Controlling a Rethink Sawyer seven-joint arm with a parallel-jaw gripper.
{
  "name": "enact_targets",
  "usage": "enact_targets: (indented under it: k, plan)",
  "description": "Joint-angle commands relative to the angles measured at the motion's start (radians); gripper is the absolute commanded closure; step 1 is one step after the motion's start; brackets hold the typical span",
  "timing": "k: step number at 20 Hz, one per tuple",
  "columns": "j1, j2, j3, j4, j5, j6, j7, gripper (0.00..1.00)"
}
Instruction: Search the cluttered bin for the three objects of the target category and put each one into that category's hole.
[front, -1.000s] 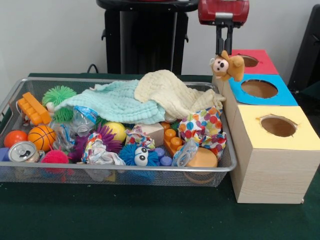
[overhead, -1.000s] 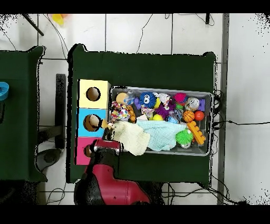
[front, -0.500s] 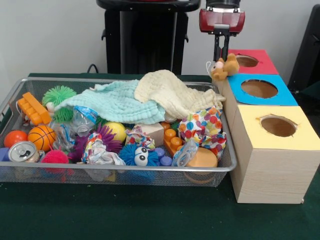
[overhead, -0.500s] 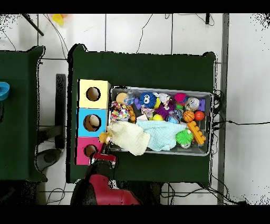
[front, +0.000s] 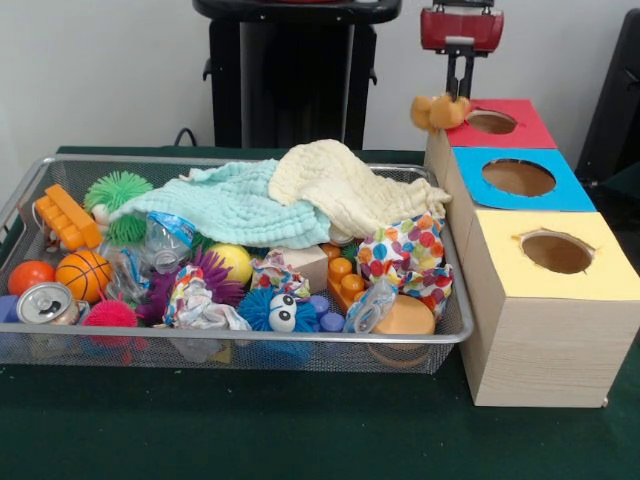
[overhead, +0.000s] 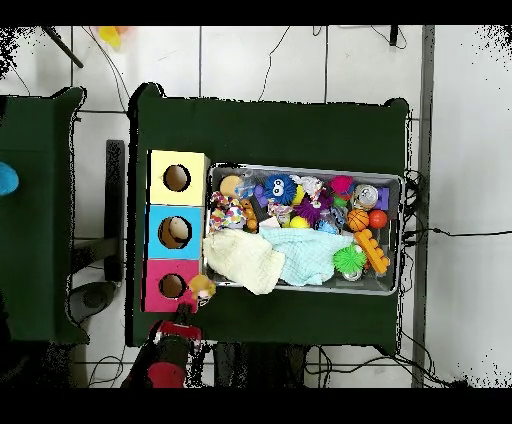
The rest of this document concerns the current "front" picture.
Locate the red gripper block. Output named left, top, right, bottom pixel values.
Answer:
left=419, top=3, right=505, bottom=101

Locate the brown plush toy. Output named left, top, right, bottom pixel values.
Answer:
left=410, top=93, right=472, bottom=133

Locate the cream muslin cloth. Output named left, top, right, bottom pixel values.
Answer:
left=268, top=139, right=453, bottom=239

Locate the wooden box with three holes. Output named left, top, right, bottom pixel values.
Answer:
left=423, top=96, right=640, bottom=409

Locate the black flat panel stand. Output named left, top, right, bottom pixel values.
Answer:
left=574, top=8, right=640, bottom=189

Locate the crumpled polka dot paper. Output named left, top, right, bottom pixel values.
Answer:
left=355, top=212, right=454, bottom=321

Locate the mint green muslin cloth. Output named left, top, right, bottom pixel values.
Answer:
left=108, top=158, right=331, bottom=250

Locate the blue spiky ball with eyes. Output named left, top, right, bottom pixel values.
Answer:
left=237, top=285, right=321, bottom=334

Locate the green spiky rubber ball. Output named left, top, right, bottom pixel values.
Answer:
left=83, top=171, right=154, bottom=246

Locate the dark green tablecloth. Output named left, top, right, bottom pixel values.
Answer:
left=0, top=144, right=640, bottom=480

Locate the orange toy building brick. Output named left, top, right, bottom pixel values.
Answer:
left=33, top=183, right=106, bottom=251

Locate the pink spiky rubber ball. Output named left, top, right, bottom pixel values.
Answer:
left=81, top=292, right=141, bottom=346

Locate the small orange basketball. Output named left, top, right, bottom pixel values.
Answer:
left=54, top=249, right=114, bottom=303

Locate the silver drink can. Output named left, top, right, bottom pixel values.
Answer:
left=16, top=281, right=81, bottom=326

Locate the smooth orange-red ball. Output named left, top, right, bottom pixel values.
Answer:
left=7, top=260, right=57, bottom=297

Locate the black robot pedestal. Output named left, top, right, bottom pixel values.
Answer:
left=192, top=0, right=404, bottom=150

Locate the shallow wire mesh bin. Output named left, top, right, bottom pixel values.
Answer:
left=0, top=153, right=475, bottom=375

